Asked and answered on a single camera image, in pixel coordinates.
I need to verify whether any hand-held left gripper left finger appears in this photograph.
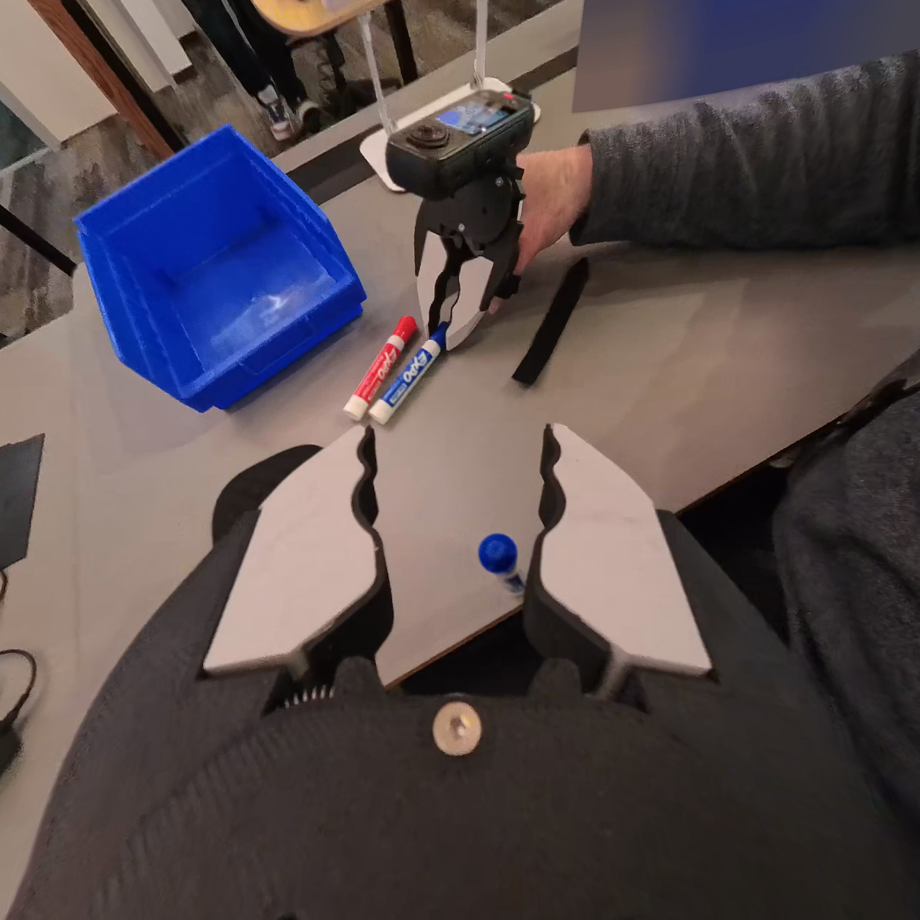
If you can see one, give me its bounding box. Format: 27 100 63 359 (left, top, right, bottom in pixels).
203 424 396 678

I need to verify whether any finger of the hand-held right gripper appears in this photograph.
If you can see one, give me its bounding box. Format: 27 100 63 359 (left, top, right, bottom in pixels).
414 224 462 332
442 255 504 352

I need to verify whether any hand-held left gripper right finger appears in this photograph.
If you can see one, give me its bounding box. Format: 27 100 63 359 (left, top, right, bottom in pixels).
522 423 714 702

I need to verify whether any black fabric strap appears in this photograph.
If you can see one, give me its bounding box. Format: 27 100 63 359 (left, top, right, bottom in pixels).
511 256 591 388

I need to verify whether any blue dry erase marker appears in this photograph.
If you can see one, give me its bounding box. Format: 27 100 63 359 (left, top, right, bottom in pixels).
477 532 529 598
368 323 451 426

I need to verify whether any red dry erase marker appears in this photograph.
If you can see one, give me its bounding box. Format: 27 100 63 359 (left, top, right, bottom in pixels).
343 315 419 422

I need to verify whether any person's right forearm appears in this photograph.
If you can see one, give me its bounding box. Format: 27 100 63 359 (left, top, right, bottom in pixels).
570 49 920 254

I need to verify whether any person's right hand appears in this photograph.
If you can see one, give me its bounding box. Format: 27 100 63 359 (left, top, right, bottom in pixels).
514 142 595 276

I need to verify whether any clear acrylic stand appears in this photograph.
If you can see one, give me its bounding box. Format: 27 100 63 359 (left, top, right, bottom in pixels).
355 0 491 138

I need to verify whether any wooden stool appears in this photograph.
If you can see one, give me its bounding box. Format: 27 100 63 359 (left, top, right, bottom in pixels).
250 0 420 99

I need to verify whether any blue plastic bin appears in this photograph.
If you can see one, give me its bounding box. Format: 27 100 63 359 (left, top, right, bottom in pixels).
73 123 368 414

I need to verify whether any person's torso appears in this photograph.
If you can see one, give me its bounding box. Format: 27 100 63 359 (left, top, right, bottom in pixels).
772 352 920 835

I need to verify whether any black cushioned pad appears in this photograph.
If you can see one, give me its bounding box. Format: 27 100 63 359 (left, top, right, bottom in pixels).
0 433 46 570

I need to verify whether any black metal bar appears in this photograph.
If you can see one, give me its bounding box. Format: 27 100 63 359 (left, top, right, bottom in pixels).
0 203 78 277

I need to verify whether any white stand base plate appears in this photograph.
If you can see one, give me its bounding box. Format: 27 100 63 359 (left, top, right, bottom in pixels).
358 78 536 194

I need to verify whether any black cable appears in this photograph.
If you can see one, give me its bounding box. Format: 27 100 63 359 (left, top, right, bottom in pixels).
0 568 39 779

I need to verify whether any brown wooden door frame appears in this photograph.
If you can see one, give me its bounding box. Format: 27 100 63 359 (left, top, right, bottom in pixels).
29 0 178 161

